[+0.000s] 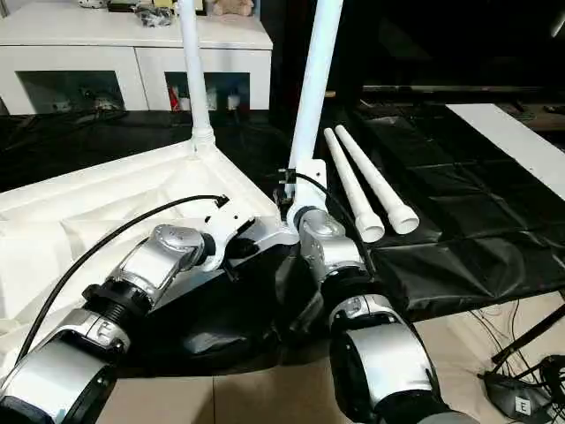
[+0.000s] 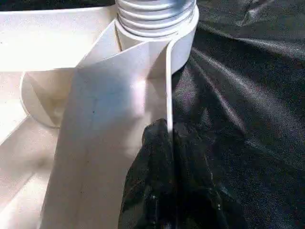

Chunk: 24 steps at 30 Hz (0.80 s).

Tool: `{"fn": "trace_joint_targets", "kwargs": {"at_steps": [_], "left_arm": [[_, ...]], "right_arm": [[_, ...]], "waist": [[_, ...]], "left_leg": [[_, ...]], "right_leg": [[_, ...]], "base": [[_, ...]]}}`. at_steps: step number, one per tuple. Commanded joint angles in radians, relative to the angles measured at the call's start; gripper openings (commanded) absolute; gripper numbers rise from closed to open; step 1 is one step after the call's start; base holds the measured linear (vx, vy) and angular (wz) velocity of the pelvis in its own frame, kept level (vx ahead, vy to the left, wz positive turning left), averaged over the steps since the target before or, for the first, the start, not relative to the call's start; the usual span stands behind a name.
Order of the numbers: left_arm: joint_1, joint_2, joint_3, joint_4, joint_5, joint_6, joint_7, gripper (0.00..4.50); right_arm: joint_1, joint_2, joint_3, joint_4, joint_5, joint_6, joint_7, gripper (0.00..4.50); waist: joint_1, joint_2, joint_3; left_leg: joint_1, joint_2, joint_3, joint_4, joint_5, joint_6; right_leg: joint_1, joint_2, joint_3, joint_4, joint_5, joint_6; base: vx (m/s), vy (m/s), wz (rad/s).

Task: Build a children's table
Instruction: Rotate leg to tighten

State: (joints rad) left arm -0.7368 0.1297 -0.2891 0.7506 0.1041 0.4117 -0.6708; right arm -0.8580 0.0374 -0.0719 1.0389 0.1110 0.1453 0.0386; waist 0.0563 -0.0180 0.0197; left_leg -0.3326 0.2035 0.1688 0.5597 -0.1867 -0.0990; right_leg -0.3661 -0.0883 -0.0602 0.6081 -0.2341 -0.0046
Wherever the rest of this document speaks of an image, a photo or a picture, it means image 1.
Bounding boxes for white plastic table top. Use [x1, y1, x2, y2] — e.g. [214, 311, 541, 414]
[0, 136, 301, 354]

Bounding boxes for white sideboard cabinet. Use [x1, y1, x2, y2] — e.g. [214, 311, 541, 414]
[0, 4, 274, 116]

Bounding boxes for black stand pole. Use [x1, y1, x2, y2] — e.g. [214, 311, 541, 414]
[492, 299, 565, 364]

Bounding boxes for black work mat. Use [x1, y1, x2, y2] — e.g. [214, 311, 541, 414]
[0, 95, 565, 376]

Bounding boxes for dark metal bar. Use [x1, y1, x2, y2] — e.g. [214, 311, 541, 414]
[361, 84, 565, 96]

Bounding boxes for white flat board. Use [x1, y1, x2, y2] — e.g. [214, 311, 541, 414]
[445, 103, 565, 202]

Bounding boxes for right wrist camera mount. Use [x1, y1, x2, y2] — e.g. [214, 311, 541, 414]
[286, 158, 328, 226]

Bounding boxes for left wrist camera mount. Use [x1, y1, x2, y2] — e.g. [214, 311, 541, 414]
[203, 205, 257, 271]

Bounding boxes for dark bag of items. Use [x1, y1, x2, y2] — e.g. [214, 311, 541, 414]
[139, 8, 173, 30]

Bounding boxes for robot arm base with cables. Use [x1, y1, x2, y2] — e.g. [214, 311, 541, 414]
[467, 291, 565, 424]

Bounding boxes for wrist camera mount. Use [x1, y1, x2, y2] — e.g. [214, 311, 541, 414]
[203, 205, 257, 271]
[286, 158, 328, 226]

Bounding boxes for beige plush toy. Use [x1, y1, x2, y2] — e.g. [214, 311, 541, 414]
[211, 0, 255, 17]

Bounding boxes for black stand base with label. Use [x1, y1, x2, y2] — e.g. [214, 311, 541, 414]
[478, 366, 553, 419]

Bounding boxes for white tapered table leg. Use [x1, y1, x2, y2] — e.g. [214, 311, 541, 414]
[334, 125, 419, 235]
[282, 0, 344, 208]
[176, 0, 216, 154]
[323, 127, 385, 243]

